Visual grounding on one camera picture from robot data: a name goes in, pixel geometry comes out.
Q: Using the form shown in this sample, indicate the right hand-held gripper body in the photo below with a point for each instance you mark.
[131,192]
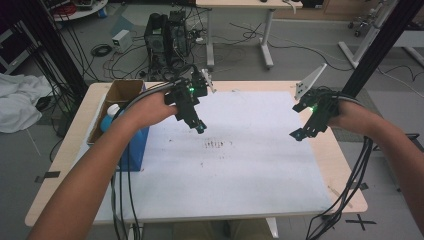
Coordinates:
[325,105]

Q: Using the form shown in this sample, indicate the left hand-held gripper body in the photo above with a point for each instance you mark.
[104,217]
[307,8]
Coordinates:
[190,90]

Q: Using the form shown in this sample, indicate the blue cardboard box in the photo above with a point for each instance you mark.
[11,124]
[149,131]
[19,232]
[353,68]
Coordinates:
[125,90]

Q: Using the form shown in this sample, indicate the blue detergent bottle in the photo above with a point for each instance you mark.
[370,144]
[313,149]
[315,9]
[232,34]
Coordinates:
[106,124]

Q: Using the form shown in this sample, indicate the person's left hand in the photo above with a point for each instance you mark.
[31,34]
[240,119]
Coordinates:
[155,108]

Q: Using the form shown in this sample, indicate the person's right hand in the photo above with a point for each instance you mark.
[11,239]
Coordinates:
[353,116]

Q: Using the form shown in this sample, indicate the black computer tower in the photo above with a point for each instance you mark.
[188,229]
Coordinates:
[180,33]
[156,36]

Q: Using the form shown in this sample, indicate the white metal stand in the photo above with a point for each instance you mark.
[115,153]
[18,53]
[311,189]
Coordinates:
[363,40]

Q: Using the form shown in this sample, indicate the small white device box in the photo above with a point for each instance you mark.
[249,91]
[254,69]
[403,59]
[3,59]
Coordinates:
[120,40]

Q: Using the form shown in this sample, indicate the light wooden desk white legs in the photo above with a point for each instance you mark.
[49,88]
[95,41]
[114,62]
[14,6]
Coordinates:
[240,2]

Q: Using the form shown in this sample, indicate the round white table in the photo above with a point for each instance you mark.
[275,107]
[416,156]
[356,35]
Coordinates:
[83,11]

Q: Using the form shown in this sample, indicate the white cloth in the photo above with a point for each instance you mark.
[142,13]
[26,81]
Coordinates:
[20,100]

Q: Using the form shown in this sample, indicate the black metal post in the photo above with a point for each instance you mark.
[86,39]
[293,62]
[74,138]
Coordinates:
[376,50]
[50,43]

